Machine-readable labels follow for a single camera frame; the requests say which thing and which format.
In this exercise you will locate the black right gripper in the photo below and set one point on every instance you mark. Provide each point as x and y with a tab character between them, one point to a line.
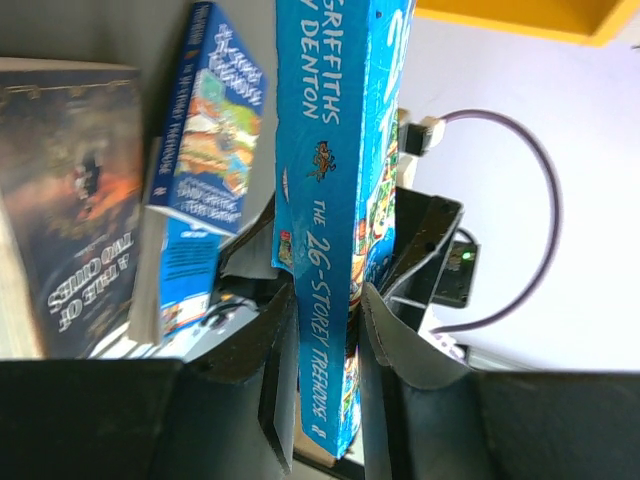
425	229

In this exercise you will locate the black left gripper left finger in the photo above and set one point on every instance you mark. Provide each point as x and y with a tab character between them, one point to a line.
228	414

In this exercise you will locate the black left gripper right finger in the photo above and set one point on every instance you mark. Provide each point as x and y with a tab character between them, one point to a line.
428	416

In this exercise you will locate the blue 26-storey book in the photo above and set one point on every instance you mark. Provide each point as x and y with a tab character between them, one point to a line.
340	65

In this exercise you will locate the light blue back-cover book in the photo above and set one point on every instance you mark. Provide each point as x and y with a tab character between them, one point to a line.
174	279

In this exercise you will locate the blue 39-storey book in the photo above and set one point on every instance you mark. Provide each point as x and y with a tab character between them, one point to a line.
213	124

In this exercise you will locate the yellow wooden shelf cabinet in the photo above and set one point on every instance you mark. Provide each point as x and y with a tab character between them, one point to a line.
593	23

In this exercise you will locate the dark Tale of Two Cities book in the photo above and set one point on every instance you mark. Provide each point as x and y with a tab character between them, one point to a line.
71	187

